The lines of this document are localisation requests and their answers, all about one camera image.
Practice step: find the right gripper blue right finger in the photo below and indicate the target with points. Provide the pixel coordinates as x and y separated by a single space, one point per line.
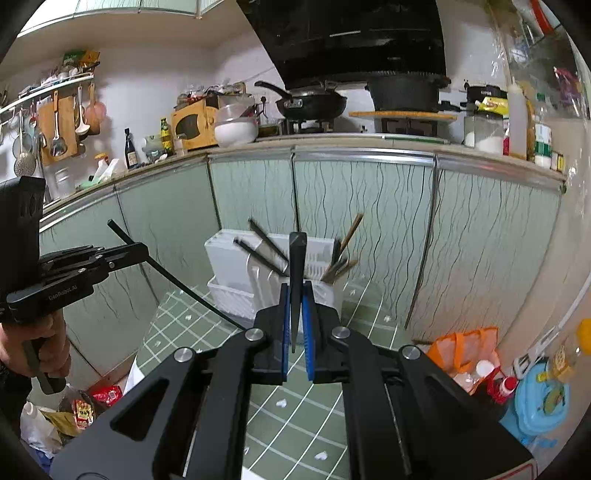
308 316

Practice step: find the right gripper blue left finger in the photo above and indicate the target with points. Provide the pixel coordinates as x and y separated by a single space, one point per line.
285 333

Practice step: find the black chopstick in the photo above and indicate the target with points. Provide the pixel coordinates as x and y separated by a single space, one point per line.
328 278
266 239
335 260
259 257
147 258
298 247

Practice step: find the dark wooden chopstick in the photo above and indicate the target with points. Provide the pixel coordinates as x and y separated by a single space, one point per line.
352 230

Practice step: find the brown wooden chopstick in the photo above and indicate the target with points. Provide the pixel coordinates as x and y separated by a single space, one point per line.
345 269

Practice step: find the person left hand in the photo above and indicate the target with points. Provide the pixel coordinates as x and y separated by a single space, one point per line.
54 354

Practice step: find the white plastic utensil holder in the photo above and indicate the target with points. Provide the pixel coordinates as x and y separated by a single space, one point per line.
242 286

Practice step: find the orange shopping bag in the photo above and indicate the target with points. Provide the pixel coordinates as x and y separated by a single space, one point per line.
469 357

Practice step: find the dark soy sauce bottle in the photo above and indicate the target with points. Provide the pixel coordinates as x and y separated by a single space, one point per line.
129 150

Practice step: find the wooden cutting board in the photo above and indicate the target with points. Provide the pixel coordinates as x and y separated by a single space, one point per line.
57 116

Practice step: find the red cap sauce bottle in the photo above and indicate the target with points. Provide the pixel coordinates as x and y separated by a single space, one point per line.
499 390

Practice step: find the black frying pan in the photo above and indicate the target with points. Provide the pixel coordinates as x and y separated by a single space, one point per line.
308 104

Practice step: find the yellow box on counter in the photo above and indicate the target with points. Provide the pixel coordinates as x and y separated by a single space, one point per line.
194 124

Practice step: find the black cooking pot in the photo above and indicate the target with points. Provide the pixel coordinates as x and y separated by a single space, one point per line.
417 92

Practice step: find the blue plastic container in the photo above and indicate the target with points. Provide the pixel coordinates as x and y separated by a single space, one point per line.
540 405

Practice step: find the clear jar white contents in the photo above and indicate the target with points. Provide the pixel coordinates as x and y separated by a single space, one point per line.
484 131

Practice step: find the yellow lid glass jar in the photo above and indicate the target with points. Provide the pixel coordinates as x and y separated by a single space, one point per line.
565 358

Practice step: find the black range hood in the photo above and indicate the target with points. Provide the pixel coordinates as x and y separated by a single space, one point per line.
348 41

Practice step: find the green label bottle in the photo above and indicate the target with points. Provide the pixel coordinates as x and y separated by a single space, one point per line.
543 138

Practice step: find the white squeeze bottle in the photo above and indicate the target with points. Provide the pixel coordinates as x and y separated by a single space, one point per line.
518 122

